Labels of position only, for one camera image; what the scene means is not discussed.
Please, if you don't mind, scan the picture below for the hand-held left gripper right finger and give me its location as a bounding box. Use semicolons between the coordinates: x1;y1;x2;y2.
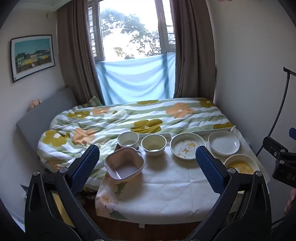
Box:
190;146;271;239

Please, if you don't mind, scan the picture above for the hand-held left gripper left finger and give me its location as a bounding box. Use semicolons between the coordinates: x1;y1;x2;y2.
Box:
25;144;102;241

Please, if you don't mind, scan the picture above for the pink square bowl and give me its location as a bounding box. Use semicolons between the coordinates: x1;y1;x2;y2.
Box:
105;146;145;180

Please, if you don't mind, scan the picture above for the person's right hand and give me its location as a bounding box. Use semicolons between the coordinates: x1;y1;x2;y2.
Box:
284;188;296;215

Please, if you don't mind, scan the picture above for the plain white plate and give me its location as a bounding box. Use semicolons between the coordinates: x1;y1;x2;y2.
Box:
208;130;240;156

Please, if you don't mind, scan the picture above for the yellow inside bowl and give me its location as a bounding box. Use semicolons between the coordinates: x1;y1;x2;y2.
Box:
223;154;260;175

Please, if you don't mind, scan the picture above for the white duck print plate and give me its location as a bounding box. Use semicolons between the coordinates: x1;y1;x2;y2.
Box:
169;133;205;161

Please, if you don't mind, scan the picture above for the floral tablecloth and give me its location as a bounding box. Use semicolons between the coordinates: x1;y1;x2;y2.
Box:
95;130;271;220

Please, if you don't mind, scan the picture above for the white round bowl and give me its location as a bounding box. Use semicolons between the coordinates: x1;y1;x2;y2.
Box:
117;132;139;149

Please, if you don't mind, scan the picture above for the pale yellow round bowl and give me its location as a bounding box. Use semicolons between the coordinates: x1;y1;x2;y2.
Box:
141;134;167;157

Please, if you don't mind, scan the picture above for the floral pillow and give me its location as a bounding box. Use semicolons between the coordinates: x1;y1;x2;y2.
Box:
87;95;104;107

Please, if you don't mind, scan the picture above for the grey headboard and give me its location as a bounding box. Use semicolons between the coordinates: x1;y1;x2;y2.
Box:
16;86;78;149

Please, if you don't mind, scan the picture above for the floral striped duvet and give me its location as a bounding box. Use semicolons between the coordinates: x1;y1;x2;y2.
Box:
38;97;234;187

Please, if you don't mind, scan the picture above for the light blue cloth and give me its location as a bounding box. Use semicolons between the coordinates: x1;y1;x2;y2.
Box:
95;53;176;105

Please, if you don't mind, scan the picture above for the black stand with cable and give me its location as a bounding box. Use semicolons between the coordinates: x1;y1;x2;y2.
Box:
255;67;296;158

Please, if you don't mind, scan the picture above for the framed wall picture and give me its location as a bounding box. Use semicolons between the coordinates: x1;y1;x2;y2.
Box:
10;35;56;82

